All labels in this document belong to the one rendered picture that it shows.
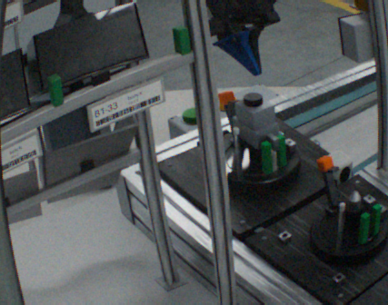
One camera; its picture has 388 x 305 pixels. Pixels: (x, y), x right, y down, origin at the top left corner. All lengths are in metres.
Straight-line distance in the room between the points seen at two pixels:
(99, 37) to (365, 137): 0.73
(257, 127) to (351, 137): 0.30
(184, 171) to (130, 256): 0.17
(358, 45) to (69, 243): 0.62
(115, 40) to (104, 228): 0.58
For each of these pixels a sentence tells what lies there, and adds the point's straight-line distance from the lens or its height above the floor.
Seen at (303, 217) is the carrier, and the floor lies 0.97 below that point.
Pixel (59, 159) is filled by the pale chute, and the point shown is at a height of 1.16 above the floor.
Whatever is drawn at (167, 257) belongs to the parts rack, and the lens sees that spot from 1.13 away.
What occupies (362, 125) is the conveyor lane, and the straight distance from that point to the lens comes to 1.43.
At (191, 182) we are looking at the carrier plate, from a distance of 1.20.
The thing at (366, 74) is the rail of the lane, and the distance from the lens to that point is 1.55.
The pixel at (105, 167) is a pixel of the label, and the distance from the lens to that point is 1.00.
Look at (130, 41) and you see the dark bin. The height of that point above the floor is 1.33.
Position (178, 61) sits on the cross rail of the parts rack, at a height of 1.30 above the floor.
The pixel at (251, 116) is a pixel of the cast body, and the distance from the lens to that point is 1.13.
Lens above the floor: 1.63
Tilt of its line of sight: 31 degrees down
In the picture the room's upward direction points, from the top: 7 degrees counter-clockwise
